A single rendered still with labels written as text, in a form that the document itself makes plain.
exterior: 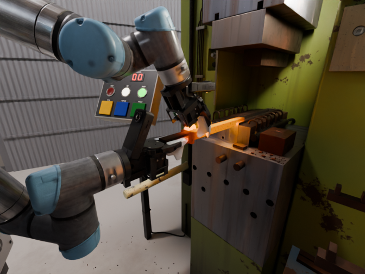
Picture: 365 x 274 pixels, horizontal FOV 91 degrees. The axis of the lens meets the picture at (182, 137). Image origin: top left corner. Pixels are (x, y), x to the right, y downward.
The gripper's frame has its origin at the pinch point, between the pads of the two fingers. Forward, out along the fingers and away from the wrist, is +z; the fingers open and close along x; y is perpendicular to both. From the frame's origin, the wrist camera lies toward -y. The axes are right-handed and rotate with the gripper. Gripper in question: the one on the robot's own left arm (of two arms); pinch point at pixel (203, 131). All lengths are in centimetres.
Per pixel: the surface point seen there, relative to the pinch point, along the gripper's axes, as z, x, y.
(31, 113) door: 11, -250, 34
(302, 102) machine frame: 29, 12, -59
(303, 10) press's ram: -16, 13, -51
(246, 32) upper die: -17.9, 2.1, -30.6
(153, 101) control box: -0.2, -39.3, -10.2
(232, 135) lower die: 13.4, 0.6, -13.0
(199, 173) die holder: 28.0, -11.0, 2.1
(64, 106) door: 23, -240, 2
